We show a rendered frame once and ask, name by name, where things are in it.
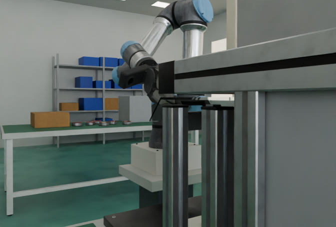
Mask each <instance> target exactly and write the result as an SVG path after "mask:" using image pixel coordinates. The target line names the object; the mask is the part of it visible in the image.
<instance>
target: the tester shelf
mask: <svg viewBox="0 0 336 227"><path fill-rule="evenodd" d="M320 90H336V27H333V28H329V29H324V30H319V31H314V32H309V33H304V34H300V35H295V36H290V37H285V38H280V39H275V40H271V41H266V42H261V43H256V44H251V45H247V46H242V47H237V48H232V49H227V50H222V51H218V52H213V53H208V54H203V55H198V56H193V57H189V58H184V59H179V60H173V61H168V62H163V63H159V64H158V93H159V94H217V95H234V93H235V92H277V91H320Z"/></svg>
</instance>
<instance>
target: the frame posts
mask: <svg viewBox="0 0 336 227"><path fill-rule="evenodd" d="M188 107H189V105H182V104H167V105H162V227H188ZM201 227H234V106H201Z"/></svg>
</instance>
